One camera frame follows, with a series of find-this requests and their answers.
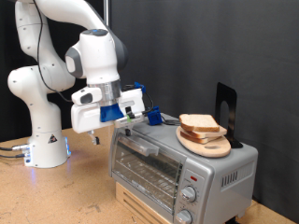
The black metal bookend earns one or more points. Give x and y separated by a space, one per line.
232 99

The vertical metal pole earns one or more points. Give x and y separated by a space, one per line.
107 12

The red indicator light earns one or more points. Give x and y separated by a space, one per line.
193 178

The black backdrop curtain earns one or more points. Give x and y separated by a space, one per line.
6 46

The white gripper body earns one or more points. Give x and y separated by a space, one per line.
84 118

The round wooden cutting board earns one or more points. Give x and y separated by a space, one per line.
211 151

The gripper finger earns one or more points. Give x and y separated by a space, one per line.
128 132
96 140

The silver oven knob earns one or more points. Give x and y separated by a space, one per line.
183 217
188 194

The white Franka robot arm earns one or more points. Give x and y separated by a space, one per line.
40 118

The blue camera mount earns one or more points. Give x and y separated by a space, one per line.
111 113

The silver toaster oven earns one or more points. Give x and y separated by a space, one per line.
218 193
202 46

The black spatula with blue block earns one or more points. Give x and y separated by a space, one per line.
154 116

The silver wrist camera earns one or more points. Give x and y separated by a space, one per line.
130 119

